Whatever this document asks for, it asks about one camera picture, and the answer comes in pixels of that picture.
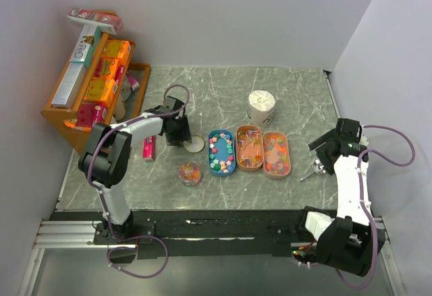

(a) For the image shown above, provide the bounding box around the silver metal scoop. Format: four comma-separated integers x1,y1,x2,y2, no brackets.
299,159,327,182

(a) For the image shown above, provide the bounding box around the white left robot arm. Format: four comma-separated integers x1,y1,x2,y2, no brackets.
78,96,191,243

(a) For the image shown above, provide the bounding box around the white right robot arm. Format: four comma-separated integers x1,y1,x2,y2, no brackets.
295,118,385,276

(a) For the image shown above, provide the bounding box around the blue tray of star candies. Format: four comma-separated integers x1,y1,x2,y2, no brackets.
207,129,236,177

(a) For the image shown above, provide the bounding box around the gold jar lid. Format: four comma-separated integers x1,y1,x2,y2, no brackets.
183,134,205,153

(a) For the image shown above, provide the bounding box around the pink toothpaste box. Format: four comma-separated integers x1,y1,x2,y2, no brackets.
142,136,156,161

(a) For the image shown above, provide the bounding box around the clear glass jar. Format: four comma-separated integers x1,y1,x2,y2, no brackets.
179,161,202,187

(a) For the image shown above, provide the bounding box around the pink tray of gummy stars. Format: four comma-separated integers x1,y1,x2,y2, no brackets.
263,131,291,179

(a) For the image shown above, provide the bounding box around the pink tray of lollipops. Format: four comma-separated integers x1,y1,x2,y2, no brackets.
236,125,264,171

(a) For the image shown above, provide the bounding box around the white pink packet in shelf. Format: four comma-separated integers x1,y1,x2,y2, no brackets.
121,73,140,100

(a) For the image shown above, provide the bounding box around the wooden shelf rack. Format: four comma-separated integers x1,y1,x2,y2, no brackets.
41,32,151,153

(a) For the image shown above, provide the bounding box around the orange smiley box lower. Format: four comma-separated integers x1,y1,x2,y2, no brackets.
84,78,117,107

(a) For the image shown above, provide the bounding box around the orange smiley box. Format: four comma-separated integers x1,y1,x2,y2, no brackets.
101,40,131,65
84,78,117,107

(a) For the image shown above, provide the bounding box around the pink smiley box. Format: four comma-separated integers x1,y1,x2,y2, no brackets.
74,102,107,132

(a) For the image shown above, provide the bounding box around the orange red snack box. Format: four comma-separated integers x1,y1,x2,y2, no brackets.
92,57,123,80

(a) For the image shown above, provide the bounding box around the orange smiley box top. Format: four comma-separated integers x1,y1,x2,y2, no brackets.
101,40,131,65

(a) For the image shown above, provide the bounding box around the silver long box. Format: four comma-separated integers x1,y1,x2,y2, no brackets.
51,63,86,109

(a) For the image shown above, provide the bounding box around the pink box on top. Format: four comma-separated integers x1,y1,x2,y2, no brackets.
67,7,122,35

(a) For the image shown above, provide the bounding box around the teal white long box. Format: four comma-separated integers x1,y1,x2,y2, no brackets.
70,25,101,69

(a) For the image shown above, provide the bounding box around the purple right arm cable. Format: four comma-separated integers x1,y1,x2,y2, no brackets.
296,124,416,291

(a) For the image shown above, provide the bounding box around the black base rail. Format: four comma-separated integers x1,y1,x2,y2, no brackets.
92,208,338,260

